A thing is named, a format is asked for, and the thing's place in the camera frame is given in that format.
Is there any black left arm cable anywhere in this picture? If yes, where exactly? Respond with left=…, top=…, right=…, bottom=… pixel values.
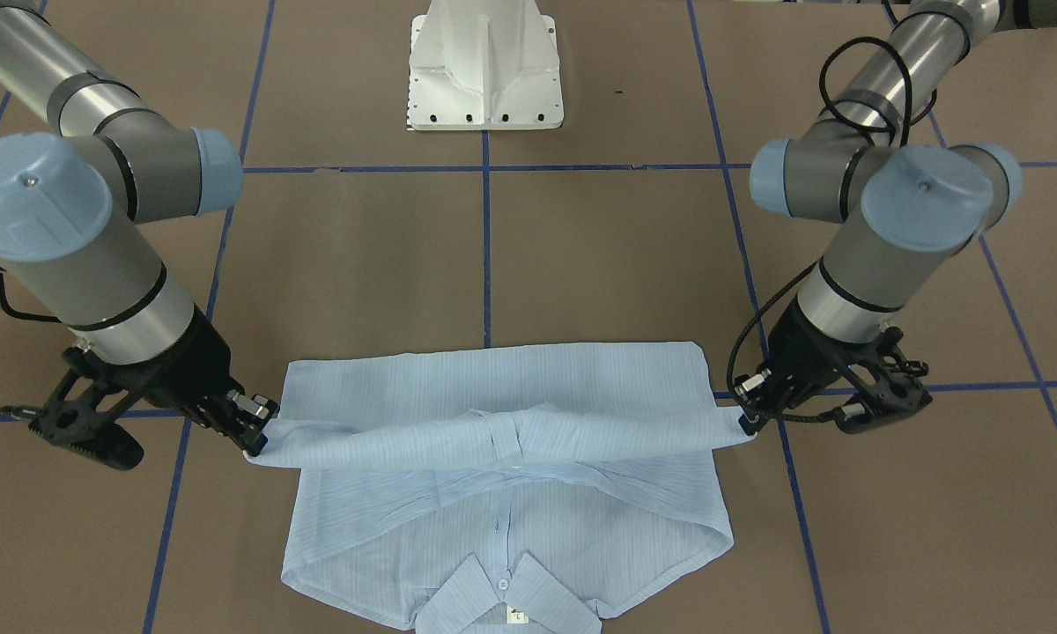
left=726, top=35, right=940, bottom=424

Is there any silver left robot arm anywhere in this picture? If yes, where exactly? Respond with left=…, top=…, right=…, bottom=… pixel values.
left=727, top=1, right=1023, bottom=434

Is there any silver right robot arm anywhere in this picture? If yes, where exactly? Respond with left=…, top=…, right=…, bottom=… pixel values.
left=0, top=1, right=279, bottom=470

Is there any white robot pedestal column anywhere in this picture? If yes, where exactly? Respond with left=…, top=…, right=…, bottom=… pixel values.
left=405, top=1, right=565, bottom=132

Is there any light blue button shirt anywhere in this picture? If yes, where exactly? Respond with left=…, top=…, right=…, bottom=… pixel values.
left=252, top=342, right=750, bottom=633

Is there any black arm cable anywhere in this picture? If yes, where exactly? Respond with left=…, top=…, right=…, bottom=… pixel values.
left=0, top=238, right=80, bottom=424
left=726, top=35, right=940, bottom=424

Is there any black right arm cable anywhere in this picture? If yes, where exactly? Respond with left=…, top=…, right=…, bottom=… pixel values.
left=0, top=238, right=80, bottom=424

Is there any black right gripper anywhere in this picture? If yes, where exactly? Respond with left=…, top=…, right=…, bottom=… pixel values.
left=27, top=309, right=279, bottom=472

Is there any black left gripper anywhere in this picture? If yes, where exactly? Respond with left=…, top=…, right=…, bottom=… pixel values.
left=733, top=302, right=934, bottom=436

